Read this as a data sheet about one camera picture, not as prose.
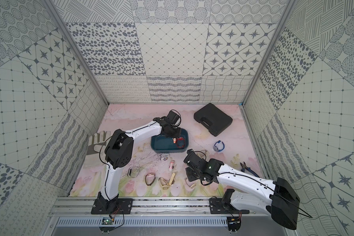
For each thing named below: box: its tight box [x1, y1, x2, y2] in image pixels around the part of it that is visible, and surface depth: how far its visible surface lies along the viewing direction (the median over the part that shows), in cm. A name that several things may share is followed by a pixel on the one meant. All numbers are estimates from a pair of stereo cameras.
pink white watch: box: [168, 159, 176, 172], surface depth 87 cm
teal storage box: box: [150, 128, 190, 153], surface depth 99 cm
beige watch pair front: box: [158, 172, 176, 191], surface depth 82 cm
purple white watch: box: [159, 153, 170, 161], surface depth 92 cm
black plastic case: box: [193, 102, 233, 137], surface depth 108 cm
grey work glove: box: [85, 130, 112, 163], surface depth 98 cm
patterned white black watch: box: [127, 166, 142, 178], surface depth 88 cm
